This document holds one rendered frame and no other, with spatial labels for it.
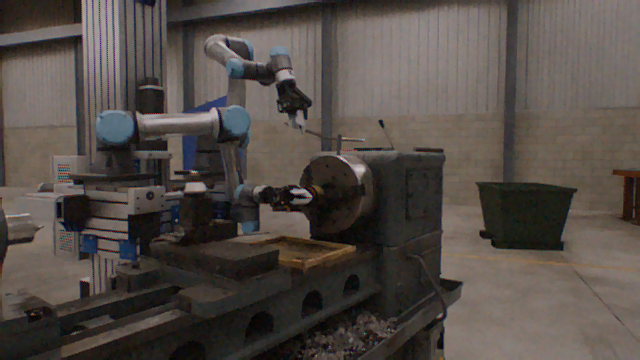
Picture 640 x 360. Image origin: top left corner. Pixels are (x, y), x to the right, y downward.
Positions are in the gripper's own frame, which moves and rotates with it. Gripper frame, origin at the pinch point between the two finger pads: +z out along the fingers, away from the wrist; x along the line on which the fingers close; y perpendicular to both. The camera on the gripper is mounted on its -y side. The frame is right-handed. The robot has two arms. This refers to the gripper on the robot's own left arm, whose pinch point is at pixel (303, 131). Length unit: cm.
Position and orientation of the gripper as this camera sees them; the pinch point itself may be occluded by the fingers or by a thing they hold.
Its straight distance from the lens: 162.8
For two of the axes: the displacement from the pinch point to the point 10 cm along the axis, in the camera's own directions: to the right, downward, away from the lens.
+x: 7.5, -2.9, -5.9
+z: 2.6, 9.5, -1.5
